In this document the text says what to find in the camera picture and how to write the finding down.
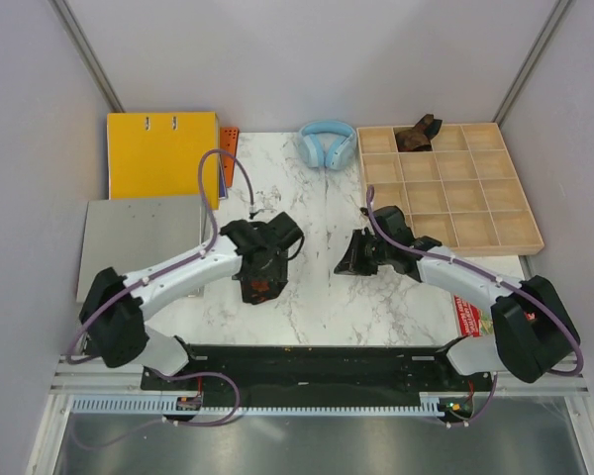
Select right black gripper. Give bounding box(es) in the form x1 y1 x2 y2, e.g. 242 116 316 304
334 229 392 276

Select black orange floral tie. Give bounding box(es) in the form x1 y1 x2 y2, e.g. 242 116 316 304
242 257 287 305

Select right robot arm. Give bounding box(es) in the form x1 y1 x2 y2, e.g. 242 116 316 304
335 206 584 390

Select purple notebook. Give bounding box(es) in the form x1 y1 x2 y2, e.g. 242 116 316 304
219 164 228 200

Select light blue headphones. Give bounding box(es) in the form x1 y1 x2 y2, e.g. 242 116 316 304
297 120 357 171

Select wooden compartment tray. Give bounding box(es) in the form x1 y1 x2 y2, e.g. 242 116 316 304
357 123 545 256

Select brown rolled tie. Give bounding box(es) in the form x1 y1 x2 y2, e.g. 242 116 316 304
394 114 443 152

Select red treehouse book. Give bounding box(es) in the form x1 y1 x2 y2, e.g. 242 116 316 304
453 296 494 337

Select orange perforated board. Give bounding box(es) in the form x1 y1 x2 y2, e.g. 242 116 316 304
220 127 240 188

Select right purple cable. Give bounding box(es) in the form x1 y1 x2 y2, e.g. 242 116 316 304
364 185 585 429

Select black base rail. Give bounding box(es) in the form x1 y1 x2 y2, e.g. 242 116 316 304
141 344 492 407

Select yellow ring binder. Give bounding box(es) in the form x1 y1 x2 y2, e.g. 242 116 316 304
107 112 220 199

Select white cable duct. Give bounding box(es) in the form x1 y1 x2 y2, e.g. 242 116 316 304
71 395 454 418

